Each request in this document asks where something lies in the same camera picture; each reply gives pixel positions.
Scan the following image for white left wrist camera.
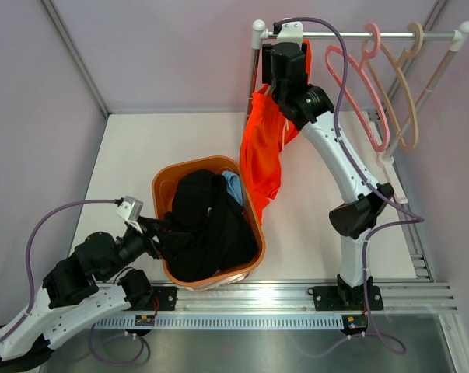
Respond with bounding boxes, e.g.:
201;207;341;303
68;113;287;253
115;196;143;233

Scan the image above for black shorts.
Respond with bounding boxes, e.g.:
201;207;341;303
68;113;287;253
167;169;258;282

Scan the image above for white slotted cable duct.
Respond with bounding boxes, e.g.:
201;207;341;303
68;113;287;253
96;314;344;330

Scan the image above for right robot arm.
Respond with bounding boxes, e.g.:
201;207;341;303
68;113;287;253
262;42;394;310

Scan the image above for orange plastic basket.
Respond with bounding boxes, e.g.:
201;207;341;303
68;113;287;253
151;155;265;291

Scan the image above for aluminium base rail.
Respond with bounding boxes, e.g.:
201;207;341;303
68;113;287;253
97;279;459;315

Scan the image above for orange shorts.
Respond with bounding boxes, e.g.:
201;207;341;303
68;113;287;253
240;38;315;226

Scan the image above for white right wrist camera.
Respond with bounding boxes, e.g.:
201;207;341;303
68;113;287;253
273;21;303;47

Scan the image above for pink hanger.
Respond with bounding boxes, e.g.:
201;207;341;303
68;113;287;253
324;23;390;152

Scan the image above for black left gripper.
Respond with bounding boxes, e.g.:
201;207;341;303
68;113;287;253
100;215;191;282

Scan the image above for light blue shorts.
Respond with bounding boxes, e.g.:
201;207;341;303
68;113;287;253
222;170;243;206

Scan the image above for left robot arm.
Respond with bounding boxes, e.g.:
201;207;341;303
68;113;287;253
0;218;191;372

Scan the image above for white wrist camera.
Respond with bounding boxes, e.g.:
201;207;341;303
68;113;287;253
273;21;303;47
115;196;143;233

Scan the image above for metal clothes rack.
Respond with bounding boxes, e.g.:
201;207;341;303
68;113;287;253
246;17;469;204

